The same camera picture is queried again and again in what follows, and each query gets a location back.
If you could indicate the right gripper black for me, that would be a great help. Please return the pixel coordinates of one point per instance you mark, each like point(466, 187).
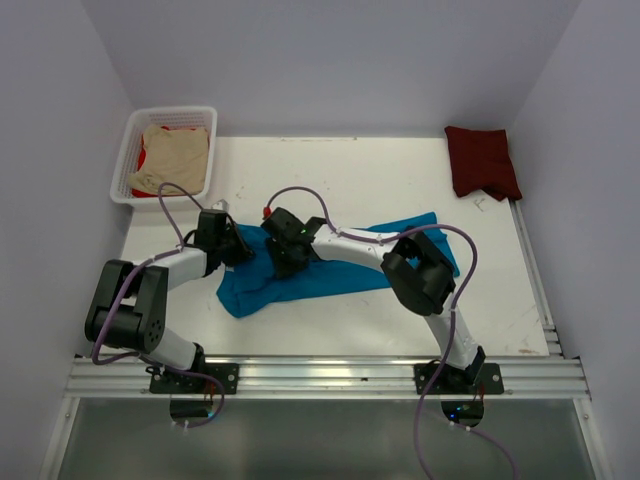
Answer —
point(283, 268)

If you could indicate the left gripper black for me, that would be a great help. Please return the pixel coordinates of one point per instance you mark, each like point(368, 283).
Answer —
point(243, 250)

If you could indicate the blue t shirt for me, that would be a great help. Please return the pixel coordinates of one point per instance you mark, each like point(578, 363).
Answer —
point(251, 286)

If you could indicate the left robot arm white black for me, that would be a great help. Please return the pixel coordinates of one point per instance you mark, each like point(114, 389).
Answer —
point(127, 315)

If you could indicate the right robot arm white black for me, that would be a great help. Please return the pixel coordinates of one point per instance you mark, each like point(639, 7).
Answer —
point(419, 274)

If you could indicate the beige t shirt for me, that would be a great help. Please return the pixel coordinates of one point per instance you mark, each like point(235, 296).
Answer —
point(183, 155)

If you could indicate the red t shirt in basket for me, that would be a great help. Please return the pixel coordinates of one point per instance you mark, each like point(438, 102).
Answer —
point(145, 180)

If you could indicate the white plastic basket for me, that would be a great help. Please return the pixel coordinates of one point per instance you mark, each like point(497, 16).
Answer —
point(173, 117)

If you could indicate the folded dark red t shirt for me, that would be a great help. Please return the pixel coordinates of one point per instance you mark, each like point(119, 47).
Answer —
point(480, 161)

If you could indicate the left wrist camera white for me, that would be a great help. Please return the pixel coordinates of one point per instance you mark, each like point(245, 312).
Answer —
point(221, 205)

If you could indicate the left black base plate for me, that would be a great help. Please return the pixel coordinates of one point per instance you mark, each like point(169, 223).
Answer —
point(220, 377)

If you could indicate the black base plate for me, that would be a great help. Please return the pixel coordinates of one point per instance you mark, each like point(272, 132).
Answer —
point(220, 377)
point(485, 379)

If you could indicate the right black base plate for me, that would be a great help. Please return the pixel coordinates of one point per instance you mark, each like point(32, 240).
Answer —
point(485, 379)

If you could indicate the aluminium mounting rail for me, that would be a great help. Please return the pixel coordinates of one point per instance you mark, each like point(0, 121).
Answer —
point(288, 377)

